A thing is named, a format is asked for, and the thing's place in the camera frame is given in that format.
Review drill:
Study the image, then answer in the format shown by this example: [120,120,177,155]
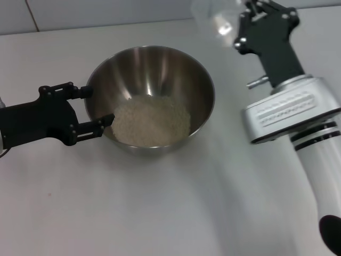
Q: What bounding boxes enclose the white rice grains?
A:
[111,95,191,148]

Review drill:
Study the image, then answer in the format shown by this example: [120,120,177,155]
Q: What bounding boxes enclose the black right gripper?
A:
[233,0,306,87]

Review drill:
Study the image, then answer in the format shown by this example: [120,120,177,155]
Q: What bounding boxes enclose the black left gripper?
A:
[0,82,116,150]

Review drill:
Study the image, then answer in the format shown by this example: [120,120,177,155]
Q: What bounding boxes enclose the right gripper metal connector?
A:
[246,75,270,89]

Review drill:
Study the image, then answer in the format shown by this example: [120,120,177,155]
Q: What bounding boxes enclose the stainless steel mixing bowl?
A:
[84,45,216,157]

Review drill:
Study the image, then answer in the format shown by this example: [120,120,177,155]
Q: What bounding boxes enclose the clear plastic measuring cup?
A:
[190,0,251,49]

